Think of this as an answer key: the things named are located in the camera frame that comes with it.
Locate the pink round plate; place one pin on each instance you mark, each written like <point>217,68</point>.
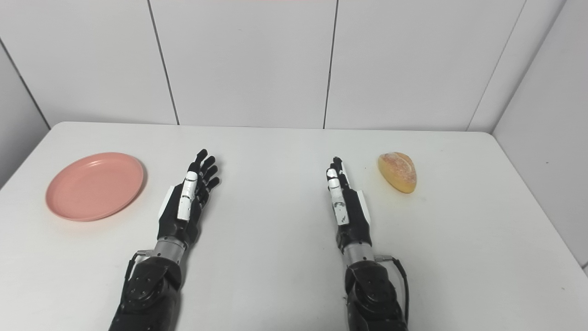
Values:
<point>94,186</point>

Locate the golden bread roll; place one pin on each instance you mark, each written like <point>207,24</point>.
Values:
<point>398,171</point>

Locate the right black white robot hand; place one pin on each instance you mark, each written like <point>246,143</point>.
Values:
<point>351,216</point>

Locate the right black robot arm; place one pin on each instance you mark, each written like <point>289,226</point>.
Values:
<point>372,289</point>

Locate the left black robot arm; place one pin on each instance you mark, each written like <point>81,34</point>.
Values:
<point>149,289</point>

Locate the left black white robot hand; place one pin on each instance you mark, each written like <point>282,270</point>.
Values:
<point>183,211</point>

